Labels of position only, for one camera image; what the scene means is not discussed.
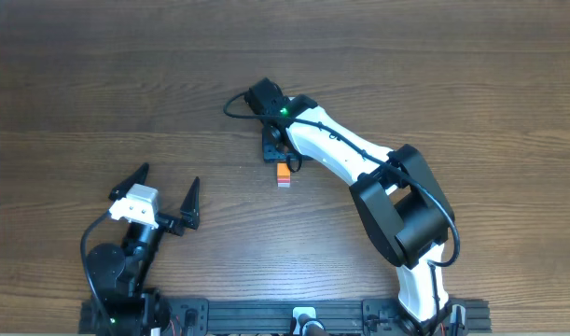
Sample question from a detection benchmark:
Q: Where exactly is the mounting rail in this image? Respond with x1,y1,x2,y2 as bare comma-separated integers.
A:
77,298,494,336

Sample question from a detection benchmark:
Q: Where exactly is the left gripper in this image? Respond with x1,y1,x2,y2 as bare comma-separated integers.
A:
107,161,202,237

